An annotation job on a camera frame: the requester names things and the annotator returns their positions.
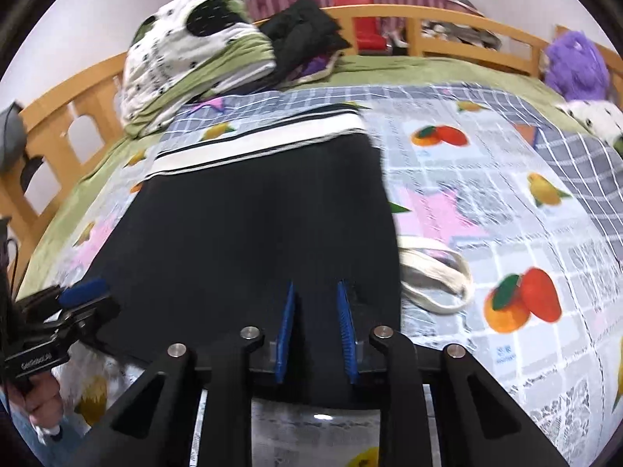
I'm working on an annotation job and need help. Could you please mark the white dotted folded quilt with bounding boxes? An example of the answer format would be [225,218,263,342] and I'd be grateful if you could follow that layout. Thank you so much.
[118,0,279,138]

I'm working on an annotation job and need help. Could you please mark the fruit printed bed sheet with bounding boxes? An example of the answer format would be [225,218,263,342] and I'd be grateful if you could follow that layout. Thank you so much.
[49,82,623,467]

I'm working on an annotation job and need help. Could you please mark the wooden bed frame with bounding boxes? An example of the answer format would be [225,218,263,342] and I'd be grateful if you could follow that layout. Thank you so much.
[0,3,623,276]

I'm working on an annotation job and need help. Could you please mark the black jacket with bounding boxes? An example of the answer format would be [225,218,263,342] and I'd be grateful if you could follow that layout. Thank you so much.
[262,0,352,82]

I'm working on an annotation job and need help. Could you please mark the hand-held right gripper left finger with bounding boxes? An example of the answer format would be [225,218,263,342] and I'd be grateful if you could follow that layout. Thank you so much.
[83,279,297,467]

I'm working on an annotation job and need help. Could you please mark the person's left hand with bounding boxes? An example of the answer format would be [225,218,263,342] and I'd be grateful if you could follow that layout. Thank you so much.
[9,372,65,443]

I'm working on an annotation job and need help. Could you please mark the white dotted pillow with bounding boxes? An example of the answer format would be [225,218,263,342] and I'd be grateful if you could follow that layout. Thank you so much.
[556,98,623,151]

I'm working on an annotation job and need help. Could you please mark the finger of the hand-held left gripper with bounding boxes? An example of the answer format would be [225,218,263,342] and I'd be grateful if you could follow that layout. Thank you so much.
[43,298,121,348]
[14,276,109,314]

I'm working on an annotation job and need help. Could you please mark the cream cloth strap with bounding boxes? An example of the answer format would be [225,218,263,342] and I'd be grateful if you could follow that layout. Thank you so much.
[398,246,476,315]

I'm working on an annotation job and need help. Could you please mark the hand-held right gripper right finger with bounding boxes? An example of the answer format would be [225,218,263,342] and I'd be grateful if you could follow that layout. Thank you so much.
[337,279,570,467]

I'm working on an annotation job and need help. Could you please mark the purple plush toy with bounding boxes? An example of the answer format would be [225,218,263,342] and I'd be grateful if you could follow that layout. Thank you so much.
[542,30,612,103]

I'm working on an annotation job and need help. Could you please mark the grey bag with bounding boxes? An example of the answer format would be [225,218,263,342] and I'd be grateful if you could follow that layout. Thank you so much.
[0,101,28,174]

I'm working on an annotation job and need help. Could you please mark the black pants with striped waistband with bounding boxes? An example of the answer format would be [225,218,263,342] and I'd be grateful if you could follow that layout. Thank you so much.
[92,106,406,410]

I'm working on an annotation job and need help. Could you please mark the pile of grey clutter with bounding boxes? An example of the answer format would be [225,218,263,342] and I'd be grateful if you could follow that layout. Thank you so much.
[420,0,503,53]

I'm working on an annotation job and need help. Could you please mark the red chair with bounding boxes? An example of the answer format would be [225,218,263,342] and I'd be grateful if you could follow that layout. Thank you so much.
[331,0,391,55]

